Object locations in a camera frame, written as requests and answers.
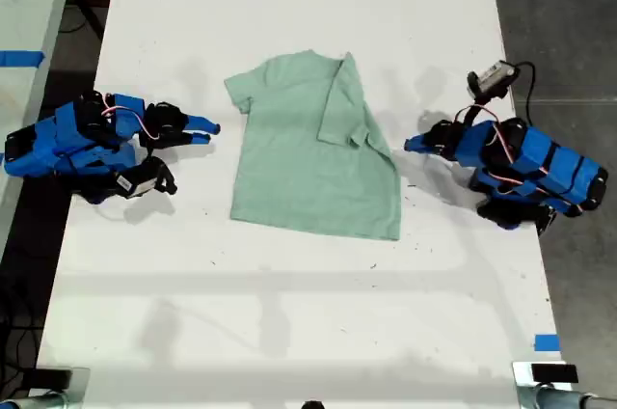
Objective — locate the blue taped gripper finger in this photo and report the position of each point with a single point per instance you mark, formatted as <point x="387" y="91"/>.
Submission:
<point x="193" y="138"/>
<point x="202" y="123"/>
<point x="417" y="140"/>
<point x="419" y="148"/>

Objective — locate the pale green T-shirt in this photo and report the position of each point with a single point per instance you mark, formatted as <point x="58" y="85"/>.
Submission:
<point x="299" y="177"/>

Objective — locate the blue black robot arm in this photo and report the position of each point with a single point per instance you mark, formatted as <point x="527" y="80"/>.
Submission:
<point x="72" y="144"/>
<point x="544" y="163"/>

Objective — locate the long blue tape strip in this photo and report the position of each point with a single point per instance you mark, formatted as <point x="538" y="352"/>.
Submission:
<point x="21" y="58"/>

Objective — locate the short blue tape piece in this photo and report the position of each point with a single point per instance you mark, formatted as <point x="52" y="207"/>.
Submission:
<point x="547" y="342"/>

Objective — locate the shiny metal clamp plate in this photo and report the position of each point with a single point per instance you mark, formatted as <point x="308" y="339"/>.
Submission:
<point x="81" y="382"/>
<point x="521" y="373"/>

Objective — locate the small black box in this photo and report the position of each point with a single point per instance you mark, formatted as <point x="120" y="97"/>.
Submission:
<point x="50" y="376"/>
<point x="554" y="373"/>

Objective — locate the small black round object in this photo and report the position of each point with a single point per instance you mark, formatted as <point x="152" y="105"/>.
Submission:
<point x="313" y="405"/>

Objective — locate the grey metal pipe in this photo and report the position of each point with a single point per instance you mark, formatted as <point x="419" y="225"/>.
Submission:
<point x="34" y="401"/>
<point x="554" y="398"/>

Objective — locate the black curved camera stalk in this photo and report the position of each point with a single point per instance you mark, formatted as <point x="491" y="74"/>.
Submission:
<point x="470" y="114"/>

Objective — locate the black camera box white label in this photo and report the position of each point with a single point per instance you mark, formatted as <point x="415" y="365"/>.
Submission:
<point x="142" y="180"/>

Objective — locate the grey black camera box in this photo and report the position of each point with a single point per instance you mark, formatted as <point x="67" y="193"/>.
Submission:
<point x="494" y="78"/>

